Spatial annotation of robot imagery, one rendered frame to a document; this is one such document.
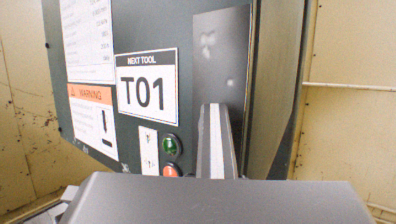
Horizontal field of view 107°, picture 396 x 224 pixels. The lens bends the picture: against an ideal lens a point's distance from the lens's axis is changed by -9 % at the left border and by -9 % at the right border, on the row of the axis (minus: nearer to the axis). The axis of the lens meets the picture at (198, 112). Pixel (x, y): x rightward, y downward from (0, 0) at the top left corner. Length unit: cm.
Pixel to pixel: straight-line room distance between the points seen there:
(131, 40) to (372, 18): 115
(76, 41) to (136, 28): 15
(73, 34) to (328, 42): 112
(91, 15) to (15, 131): 118
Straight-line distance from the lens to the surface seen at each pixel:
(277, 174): 91
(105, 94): 25
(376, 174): 132
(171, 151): 16
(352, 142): 123
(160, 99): 16
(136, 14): 20
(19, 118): 139
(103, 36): 25
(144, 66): 18
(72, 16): 34
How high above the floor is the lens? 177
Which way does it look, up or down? 13 degrees down
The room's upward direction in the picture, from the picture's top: 1 degrees clockwise
